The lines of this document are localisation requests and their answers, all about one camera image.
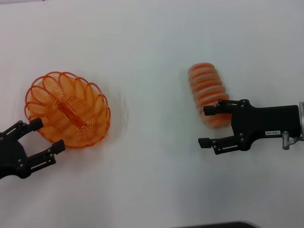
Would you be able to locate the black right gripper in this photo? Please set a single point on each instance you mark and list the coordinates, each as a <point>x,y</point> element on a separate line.
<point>266,121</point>

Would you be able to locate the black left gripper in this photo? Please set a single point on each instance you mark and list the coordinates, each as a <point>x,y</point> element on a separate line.
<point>10,156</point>

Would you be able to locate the orange striped bread loaf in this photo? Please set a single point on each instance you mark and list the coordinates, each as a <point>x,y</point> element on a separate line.
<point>206,80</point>

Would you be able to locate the silver elbow connector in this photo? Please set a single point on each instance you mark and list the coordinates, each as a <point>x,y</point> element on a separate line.
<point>285,140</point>

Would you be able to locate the dark rounded robot base edge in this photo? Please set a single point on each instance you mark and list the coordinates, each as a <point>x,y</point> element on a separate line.
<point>221,225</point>

